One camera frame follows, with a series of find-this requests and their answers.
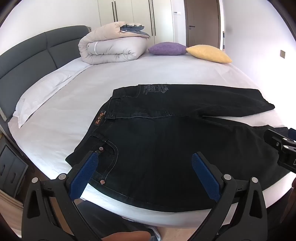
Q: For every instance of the bed with white sheet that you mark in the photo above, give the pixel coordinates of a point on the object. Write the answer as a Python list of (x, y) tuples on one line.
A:
[(161, 71)]

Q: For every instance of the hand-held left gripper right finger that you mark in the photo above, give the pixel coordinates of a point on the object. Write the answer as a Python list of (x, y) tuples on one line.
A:
[(205, 176)]

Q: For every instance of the yellow cushion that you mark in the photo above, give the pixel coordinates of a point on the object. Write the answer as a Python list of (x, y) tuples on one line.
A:
[(209, 53)]

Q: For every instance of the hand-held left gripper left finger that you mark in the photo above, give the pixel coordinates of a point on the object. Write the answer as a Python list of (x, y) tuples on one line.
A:
[(86, 171)]

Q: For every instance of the grey padded headboard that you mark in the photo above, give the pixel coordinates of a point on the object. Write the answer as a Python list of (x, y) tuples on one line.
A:
[(25, 60)]

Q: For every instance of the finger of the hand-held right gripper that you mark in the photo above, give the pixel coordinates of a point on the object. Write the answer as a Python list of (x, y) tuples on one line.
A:
[(285, 153)]

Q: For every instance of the brown door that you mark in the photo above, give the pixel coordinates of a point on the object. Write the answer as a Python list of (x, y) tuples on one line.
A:
[(203, 20)]

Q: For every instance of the white pillow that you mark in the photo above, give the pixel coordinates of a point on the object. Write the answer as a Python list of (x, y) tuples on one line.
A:
[(46, 88)]

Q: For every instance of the black denim pants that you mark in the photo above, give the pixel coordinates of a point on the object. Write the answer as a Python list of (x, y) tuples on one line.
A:
[(150, 148)]

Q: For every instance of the white wardrobe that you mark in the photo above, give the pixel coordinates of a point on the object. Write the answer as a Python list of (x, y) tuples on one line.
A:
[(136, 14)]

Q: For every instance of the dark shorts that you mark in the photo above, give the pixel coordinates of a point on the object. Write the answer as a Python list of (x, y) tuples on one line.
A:
[(104, 217)]

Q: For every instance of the folded beige duvet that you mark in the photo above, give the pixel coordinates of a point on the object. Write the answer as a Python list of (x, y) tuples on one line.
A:
[(111, 46)]

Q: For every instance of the wall switch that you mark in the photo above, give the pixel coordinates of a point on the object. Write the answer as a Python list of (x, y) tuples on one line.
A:
[(282, 53)]

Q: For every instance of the dark nightstand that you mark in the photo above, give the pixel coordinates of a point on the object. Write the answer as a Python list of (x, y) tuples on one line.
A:
[(11, 166)]

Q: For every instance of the person's leg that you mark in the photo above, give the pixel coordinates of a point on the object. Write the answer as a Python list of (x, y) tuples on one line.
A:
[(127, 236)]

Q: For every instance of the purple cushion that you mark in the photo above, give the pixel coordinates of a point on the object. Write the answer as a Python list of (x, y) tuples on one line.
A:
[(166, 48)]

